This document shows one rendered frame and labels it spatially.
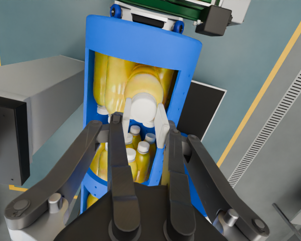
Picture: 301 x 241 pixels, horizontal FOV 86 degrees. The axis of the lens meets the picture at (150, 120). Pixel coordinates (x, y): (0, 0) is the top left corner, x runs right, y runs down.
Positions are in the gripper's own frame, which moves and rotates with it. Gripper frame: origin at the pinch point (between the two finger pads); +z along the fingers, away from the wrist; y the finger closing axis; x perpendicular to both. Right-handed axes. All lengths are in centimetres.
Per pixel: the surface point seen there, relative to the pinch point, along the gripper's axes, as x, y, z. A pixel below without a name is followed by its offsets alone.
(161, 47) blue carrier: 8.5, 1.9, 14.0
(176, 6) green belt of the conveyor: 21, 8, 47
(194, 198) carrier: -69, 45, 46
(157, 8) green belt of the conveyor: 20, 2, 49
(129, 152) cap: -21.5, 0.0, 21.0
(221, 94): -20, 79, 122
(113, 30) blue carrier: 9.5, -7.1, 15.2
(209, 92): -20, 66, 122
